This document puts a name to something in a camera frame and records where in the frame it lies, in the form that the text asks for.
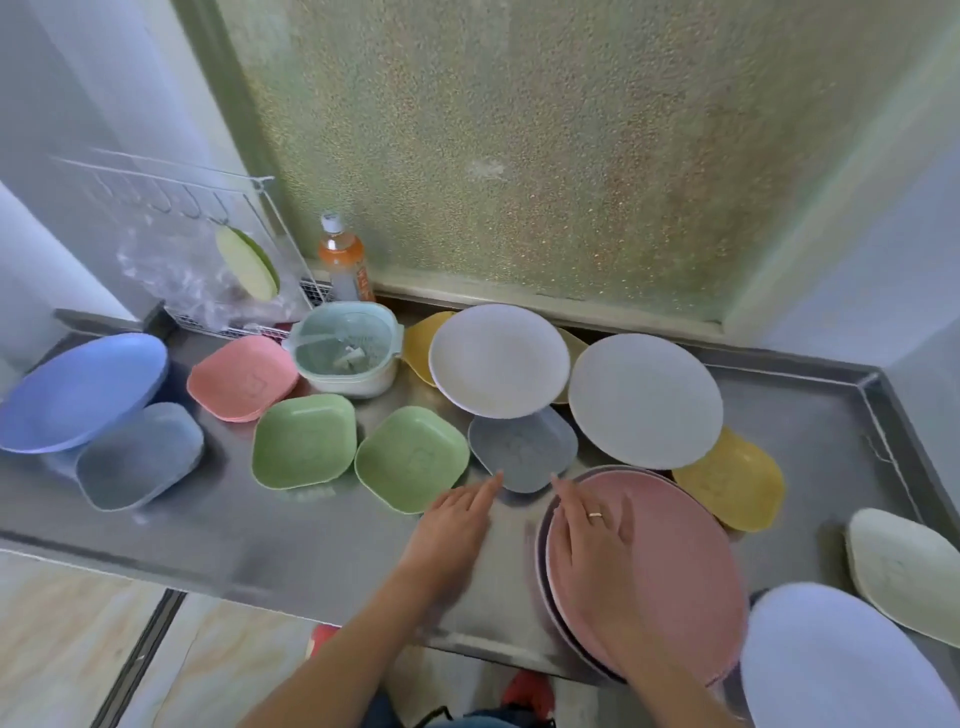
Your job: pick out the person's left forearm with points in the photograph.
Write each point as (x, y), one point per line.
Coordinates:
(337, 667)

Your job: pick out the white large round plate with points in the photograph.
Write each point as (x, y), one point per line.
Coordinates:
(832, 667)

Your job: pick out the white small round plate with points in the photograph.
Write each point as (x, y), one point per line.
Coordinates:
(645, 401)

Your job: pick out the person's left hand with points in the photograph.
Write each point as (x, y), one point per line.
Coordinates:
(450, 536)

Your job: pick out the pink round plate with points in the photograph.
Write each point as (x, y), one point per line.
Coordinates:
(682, 570)

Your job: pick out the clear plastic bag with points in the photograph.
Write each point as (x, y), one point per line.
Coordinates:
(172, 277)

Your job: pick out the frosted glass window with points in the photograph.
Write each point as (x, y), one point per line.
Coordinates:
(562, 135)

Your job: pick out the small white plastic piece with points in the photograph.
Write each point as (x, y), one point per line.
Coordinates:
(351, 357)

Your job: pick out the mint green strainer bowl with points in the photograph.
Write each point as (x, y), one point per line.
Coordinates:
(322, 341)

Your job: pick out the person's right hand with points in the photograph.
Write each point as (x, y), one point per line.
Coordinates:
(604, 577)

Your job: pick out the cream square dish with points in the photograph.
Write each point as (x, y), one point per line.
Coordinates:
(904, 574)
(576, 349)

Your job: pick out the blue-grey square dish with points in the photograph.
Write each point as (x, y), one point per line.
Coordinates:
(139, 457)

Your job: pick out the cream square dish back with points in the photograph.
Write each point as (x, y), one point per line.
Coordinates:
(576, 349)

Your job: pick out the green square dish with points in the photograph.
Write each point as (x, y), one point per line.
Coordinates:
(304, 441)
(411, 457)

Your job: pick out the pale lavender small round plate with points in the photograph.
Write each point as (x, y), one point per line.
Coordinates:
(499, 360)

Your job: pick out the yellow green oval sponge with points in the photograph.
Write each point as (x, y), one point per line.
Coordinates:
(247, 262)

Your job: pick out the pink square dish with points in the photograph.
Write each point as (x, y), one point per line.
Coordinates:
(241, 377)

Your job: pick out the blue round plate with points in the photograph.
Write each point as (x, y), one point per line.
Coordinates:
(79, 390)

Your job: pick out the purple round plate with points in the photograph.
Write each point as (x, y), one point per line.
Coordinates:
(539, 570)

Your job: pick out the red clog shoe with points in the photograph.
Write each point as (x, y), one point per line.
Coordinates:
(322, 639)
(529, 690)

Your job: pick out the orange drink bottle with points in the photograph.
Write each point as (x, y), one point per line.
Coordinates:
(345, 262)

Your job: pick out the dark blue denim trousers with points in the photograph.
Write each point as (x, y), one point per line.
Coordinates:
(379, 712)

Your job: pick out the yellow square dish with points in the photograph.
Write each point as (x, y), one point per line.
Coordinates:
(420, 349)
(731, 480)

